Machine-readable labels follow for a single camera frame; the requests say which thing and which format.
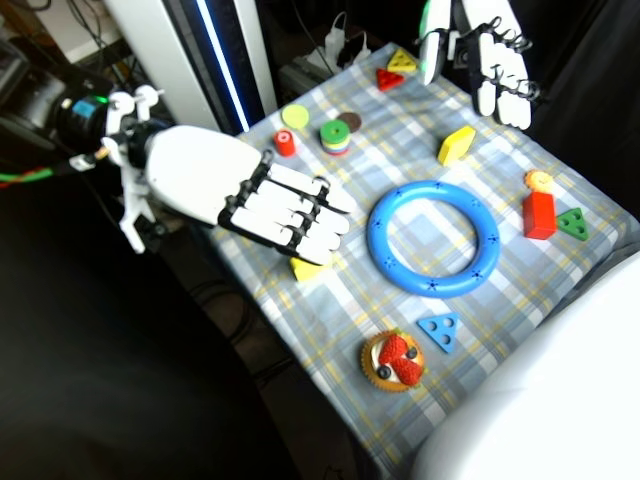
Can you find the red rectangular block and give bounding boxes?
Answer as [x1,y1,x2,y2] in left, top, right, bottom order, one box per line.
[522,191,558,241]

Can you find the grey power strip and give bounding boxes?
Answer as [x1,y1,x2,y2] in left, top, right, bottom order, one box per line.
[277,52,334,97]

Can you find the toy strawberry cupcake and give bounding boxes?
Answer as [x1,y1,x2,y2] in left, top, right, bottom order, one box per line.
[360,328,427,395]

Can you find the white robot body shell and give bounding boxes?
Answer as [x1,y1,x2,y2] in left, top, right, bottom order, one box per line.
[409,249,640,480]

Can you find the red triangle block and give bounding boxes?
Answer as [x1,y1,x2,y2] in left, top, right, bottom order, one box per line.
[375,67,406,93]

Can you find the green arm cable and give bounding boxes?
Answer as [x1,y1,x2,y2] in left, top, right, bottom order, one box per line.
[0,166,57,190]

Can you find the blue plaid cloth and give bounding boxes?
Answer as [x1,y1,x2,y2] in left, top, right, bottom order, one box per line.
[207,42,629,480]

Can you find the green triangle block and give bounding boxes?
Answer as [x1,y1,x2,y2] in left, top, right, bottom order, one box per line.
[555,207,590,243]

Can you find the yellow-green round disc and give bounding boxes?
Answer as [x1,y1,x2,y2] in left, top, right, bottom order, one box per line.
[280,103,311,131]

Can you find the white pillar with blue light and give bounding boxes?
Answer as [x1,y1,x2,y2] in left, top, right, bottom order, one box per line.
[102,0,279,135]

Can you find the yellow triangle block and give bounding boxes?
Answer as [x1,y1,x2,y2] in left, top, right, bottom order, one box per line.
[386,48,419,74]

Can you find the blue plastic ring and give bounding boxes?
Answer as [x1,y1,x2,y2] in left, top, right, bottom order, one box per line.
[365,179,502,300]

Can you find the stack of coloured rings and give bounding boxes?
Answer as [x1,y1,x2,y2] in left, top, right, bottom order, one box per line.
[319,119,352,158]

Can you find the red cylinder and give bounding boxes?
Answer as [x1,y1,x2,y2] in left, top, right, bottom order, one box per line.
[273,128,298,158]

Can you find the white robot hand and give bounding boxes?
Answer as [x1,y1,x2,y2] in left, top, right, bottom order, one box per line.
[145,124,358,266]
[418,0,547,132]

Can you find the white plug adapter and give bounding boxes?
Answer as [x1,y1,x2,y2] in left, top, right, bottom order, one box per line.
[344,30,373,69]
[323,11,351,62]

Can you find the blue triangle block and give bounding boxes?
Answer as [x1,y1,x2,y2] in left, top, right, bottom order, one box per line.
[416,312,461,355]

